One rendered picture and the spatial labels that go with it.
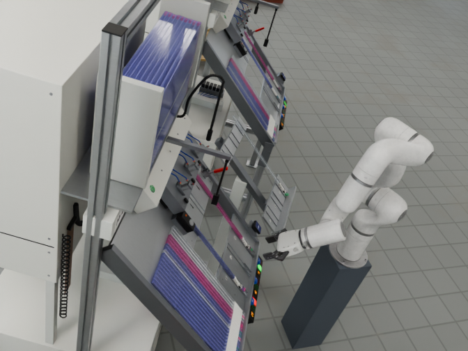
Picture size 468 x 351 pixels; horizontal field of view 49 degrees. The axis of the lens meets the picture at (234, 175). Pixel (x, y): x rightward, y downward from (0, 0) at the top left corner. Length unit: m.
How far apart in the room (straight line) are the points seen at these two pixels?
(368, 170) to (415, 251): 2.09
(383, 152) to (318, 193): 2.11
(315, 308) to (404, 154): 1.06
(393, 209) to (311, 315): 0.78
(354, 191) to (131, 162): 0.83
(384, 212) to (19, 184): 1.43
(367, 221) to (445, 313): 1.45
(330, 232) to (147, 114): 0.92
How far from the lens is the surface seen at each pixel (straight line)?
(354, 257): 2.44
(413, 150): 1.89
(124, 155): 1.38
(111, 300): 2.13
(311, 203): 3.77
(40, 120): 1.28
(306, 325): 2.76
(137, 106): 1.28
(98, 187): 1.29
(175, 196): 1.73
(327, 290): 2.53
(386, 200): 2.21
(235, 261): 2.10
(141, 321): 2.09
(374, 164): 1.82
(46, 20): 1.46
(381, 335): 3.24
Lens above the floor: 2.37
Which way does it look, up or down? 39 degrees down
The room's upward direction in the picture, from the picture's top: 18 degrees clockwise
